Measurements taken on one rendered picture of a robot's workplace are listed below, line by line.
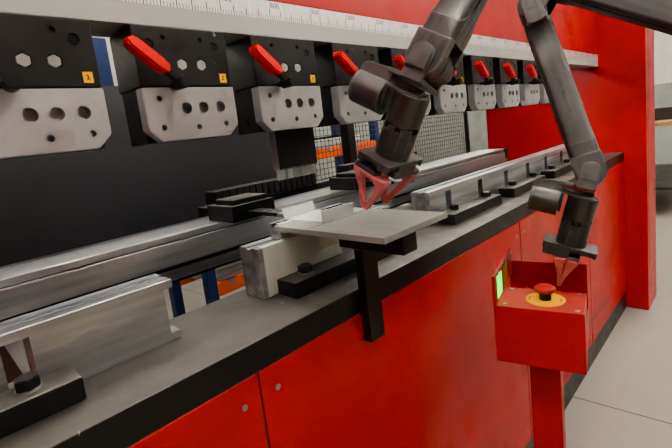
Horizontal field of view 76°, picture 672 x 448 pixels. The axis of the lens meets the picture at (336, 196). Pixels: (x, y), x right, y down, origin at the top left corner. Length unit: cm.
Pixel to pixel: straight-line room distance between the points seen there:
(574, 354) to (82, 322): 83
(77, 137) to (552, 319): 84
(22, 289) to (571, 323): 97
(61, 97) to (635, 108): 256
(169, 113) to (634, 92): 242
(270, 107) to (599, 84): 223
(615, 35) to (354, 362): 232
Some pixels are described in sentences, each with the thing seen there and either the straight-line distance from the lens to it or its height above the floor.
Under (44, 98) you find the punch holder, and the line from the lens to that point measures 64.
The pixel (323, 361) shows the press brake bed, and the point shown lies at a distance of 77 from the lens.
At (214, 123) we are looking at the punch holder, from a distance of 72.
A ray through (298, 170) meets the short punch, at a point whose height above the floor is 109.
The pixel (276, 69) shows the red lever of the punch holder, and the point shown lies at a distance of 76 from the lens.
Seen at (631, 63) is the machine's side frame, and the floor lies 133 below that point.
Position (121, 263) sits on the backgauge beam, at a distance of 95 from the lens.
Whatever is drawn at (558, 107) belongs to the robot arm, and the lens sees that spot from 104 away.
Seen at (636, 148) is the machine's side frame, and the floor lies 89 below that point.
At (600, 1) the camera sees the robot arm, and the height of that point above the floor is 136.
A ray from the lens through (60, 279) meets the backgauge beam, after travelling 92.
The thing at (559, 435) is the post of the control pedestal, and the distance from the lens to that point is 115.
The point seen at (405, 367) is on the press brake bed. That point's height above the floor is 66.
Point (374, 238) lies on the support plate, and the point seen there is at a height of 100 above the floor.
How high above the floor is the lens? 116
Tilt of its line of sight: 8 degrees down
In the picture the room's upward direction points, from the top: 7 degrees counter-clockwise
